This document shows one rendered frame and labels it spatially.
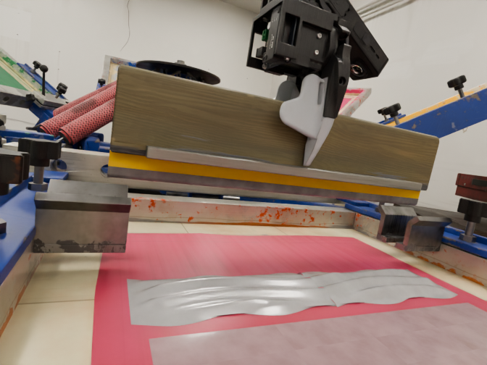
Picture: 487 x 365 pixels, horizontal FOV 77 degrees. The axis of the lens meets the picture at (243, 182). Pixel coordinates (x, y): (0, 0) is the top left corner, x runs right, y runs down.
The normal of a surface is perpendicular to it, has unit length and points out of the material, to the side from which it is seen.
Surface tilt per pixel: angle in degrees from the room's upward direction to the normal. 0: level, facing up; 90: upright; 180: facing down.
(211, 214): 90
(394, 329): 0
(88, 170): 90
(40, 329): 0
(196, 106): 92
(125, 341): 0
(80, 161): 90
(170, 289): 31
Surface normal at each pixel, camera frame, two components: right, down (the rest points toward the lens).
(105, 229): 0.39, 0.17
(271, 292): 0.25, -0.75
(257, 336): 0.14, -0.98
